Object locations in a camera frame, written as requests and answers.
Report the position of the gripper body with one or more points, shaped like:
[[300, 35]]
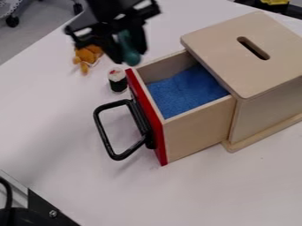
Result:
[[103, 27]]

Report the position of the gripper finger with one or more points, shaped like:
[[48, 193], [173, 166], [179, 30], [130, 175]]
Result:
[[138, 36], [113, 50]]

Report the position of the green toy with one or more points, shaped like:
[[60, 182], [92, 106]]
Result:
[[129, 50]]

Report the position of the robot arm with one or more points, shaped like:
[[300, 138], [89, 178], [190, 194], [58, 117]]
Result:
[[108, 7]]

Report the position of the drawer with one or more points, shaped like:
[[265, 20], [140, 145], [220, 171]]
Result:
[[184, 117]]

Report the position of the orange plush toy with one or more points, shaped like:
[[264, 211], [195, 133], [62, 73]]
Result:
[[86, 56]]

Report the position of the toy sushi roll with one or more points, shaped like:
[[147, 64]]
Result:
[[117, 80]]

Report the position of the blue cloth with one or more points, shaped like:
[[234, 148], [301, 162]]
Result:
[[184, 91]]

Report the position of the office chair base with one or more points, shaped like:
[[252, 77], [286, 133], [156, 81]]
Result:
[[11, 14]]

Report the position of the cabinet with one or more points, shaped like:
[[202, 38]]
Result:
[[251, 73]]

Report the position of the yellow tool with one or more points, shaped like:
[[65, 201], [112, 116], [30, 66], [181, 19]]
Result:
[[274, 2]]

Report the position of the black metal mount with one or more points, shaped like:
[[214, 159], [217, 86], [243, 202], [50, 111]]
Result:
[[35, 213]]

